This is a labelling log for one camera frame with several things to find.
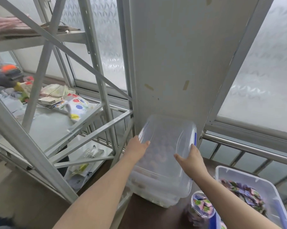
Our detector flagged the pile of wrapped candies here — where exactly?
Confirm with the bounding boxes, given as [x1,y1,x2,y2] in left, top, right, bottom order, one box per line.
[219,180,268,217]

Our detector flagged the clear round candy jar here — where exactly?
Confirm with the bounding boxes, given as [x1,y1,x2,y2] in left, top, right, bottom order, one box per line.
[185,191,222,229]

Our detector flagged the steel railing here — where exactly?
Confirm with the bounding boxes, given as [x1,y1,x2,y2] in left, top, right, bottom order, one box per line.
[199,133,287,186]

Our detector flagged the brown cardboard sheet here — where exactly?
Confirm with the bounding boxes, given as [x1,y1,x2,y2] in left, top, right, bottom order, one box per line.
[0,16,81,38]

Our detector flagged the frosted glass window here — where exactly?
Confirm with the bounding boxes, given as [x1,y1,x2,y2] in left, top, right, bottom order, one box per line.
[217,0,287,136]
[13,0,128,91]

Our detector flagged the clear plastic storage box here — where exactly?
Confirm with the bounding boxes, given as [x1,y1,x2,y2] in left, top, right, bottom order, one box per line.
[127,150,193,209]

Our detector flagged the person's right hand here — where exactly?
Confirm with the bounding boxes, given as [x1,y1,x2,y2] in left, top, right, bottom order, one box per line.
[174,144,207,180]

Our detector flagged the crumpled white plastic bag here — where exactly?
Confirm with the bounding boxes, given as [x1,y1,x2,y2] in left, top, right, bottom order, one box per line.
[40,83,76,98]

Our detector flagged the clear printed snack packet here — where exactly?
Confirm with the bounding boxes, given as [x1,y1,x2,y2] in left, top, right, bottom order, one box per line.
[82,145,105,160]

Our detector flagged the person's right forearm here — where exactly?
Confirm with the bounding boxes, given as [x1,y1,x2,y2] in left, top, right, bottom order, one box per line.
[194,172,282,229]

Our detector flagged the clear bag with yellow item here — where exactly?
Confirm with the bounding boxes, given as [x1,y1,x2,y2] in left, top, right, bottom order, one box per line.
[64,162,94,190]

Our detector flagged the person's left forearm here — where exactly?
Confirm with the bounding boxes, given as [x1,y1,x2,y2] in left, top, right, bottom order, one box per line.
[52,154,135,229]

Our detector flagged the person's left hand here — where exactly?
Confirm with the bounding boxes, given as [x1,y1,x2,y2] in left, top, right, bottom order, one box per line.
[123,135,150,163]

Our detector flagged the clear plastic box lid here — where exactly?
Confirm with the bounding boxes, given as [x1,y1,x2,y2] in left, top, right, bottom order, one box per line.
[137,114,198,189]

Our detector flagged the white metal shelf rack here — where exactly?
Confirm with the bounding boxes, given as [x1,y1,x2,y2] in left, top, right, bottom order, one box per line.
[0,0,135,203]

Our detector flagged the orange and black toy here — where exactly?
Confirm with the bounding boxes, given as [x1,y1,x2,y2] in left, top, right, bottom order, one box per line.
[0,64,24,88]

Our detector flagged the white plastic bin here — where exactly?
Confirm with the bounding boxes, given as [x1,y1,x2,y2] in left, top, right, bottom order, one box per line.
[214,165,287,229]

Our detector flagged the polka dot white bag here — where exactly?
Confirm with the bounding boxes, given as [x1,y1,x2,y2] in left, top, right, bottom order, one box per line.
[62,93,96,122]

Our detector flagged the flat white cardboard box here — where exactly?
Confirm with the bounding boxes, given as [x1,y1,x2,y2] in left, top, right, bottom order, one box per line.
[38,96,64,106]

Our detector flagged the yellow green packet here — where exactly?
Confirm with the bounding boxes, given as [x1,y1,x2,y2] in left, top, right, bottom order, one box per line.
[14,80,34,103]

